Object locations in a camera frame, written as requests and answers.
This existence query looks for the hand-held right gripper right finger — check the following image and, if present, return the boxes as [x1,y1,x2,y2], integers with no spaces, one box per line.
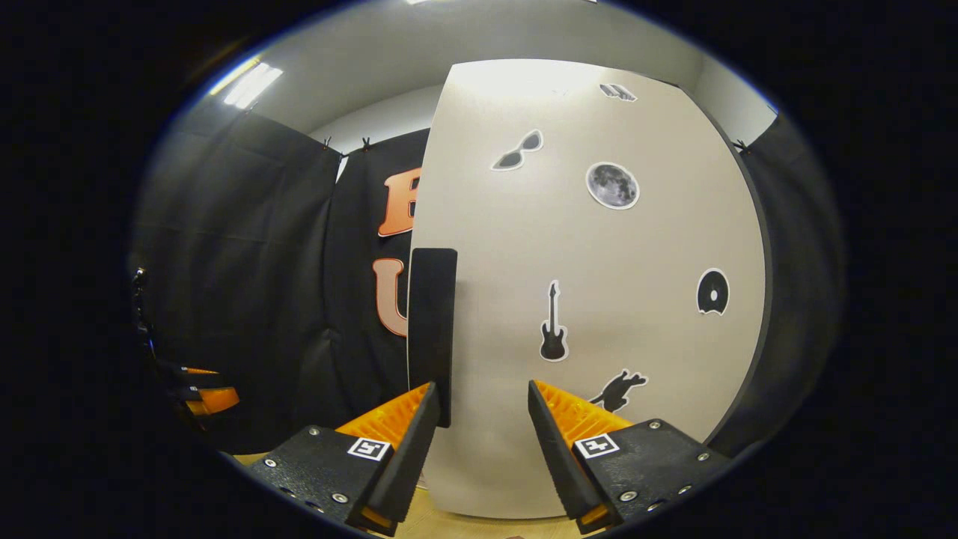
[528,380,734,534]

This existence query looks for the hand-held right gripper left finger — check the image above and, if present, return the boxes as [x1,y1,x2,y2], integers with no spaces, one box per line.
[247,380,442,536]

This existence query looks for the beige cabinet door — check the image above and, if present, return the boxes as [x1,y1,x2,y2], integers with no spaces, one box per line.
[406,58,773,519]

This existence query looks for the black backdrop cloth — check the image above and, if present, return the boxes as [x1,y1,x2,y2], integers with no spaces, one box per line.
[131,97,846,457]

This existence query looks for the small ceiling light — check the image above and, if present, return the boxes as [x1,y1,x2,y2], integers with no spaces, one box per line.
[210,58,285,112]

